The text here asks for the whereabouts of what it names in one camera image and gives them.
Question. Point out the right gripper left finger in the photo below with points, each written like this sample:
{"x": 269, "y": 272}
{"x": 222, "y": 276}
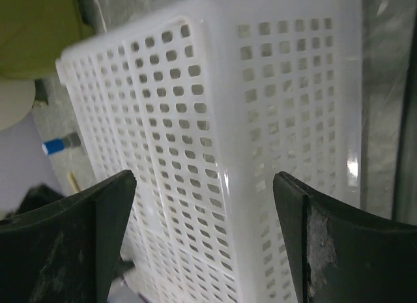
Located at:
{"x": 67, "y": 251}

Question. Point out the yellow pencil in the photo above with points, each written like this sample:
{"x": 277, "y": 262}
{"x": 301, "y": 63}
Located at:
{"x": 73, "y": 182}

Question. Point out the small blue capped bottle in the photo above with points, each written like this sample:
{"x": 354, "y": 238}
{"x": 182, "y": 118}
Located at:
{"x": 59, "y": 144}

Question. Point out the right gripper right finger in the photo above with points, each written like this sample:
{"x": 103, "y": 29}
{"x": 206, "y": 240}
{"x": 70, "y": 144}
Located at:
{"x": 339, "y": 253}

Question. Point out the olive green tub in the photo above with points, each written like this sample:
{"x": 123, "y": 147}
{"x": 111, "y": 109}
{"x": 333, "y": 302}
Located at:
{"x": 35, "y": 32}

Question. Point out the white perforated basket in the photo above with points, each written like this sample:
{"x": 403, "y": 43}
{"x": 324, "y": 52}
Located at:
{"x": 205, "y": 101}

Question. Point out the cream cylindrical container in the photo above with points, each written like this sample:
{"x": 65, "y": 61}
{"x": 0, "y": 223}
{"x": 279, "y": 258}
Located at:
{"x": 17, "y": 98}

